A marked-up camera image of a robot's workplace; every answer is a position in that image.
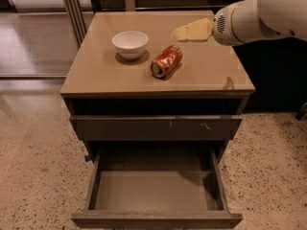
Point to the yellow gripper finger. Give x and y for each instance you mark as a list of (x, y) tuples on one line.
[(199, 30)]

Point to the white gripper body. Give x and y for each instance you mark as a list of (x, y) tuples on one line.
[(227, 29)]

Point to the red coke can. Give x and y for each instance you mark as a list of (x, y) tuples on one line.
[(166, 61)]

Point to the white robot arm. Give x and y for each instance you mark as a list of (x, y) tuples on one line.
[(282, 19)]

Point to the grey-beige drawer cabinet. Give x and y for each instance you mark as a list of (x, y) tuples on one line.
[(210, 79)]

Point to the closed top drawer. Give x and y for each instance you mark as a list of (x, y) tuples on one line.
[(155, 128)]

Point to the open middle drawer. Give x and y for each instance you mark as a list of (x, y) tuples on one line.
[(156, 188)]

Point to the white ceramic bowl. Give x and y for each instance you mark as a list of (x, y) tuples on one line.
[(130, 45)]

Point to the dark object at right edge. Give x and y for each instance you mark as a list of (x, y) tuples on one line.
[(301, 113)]

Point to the blue tape piece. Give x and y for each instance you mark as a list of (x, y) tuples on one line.
[(87, 158)]

